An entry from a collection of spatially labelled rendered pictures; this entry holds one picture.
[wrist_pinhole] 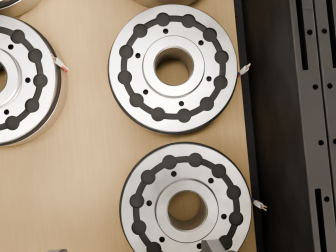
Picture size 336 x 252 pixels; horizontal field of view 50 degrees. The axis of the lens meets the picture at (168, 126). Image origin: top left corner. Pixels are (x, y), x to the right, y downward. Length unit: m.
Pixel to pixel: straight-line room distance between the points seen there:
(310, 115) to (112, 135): 0.16
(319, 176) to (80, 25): 0.23
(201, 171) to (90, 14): 0.17
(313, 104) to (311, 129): 0.01
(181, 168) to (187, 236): 0.05
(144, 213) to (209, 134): 0.09
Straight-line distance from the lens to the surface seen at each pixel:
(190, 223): 0.30
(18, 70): 0.30
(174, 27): 0.29
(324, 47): 0.24
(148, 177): 0.28
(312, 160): 0.23
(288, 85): 0.24
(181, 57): 0.30
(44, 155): 0.32
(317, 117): 0.23
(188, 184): 0.27
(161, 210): 0.28
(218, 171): 0.28
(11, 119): 0.30
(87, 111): 0.32
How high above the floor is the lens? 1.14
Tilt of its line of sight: 87 degrees down
